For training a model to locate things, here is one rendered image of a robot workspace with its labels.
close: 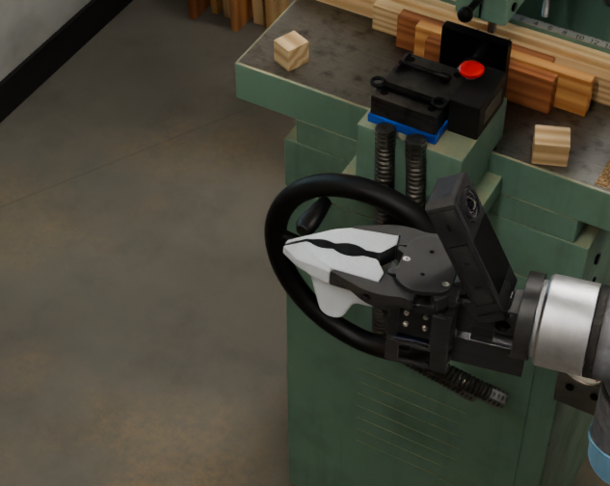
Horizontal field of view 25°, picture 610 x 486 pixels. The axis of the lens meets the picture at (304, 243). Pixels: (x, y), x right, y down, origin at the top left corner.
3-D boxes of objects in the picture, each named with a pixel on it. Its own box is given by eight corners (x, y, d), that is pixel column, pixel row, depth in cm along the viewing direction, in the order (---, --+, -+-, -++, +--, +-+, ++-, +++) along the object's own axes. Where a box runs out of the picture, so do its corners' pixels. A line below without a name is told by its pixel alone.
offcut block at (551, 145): (567, 147, 174) (570, 127, 172) (567, 167, 171) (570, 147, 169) (532, 144, 174) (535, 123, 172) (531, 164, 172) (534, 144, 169)
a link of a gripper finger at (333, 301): (271, 312, 116) (378, 338, 114) (272, 257, 113) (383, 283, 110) (283, 289, 119) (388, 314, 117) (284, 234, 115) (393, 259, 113)
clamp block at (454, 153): (351, 177, 174) (353, 122, 168) (399, 116, 183) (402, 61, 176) (460, 218, 169) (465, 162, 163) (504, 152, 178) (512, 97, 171)
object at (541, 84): (422, 72, 184) (424, 40, 181) (428, 65, 185) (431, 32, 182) (547, 115, 178) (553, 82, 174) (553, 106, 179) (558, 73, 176)
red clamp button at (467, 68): (454, 75, 165) (455, 68, 165) (464, 62, 167) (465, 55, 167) (477, 83, 164) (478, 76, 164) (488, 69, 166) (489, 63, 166)
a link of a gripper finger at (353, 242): (283, 289, 119) (388, 314, 117) (284, 234, 115) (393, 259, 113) (295, 267, 121) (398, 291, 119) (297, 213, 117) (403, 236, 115)
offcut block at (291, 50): (308, 62, 186) (308, 40, 184) (288, 71, 184) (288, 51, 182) (294, 50, 188) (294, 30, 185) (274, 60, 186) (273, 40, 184)
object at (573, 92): (412, 60, 186) (415, 25, 182) (418, 53, 187) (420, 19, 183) (584, 117, 178) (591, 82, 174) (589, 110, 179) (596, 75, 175)
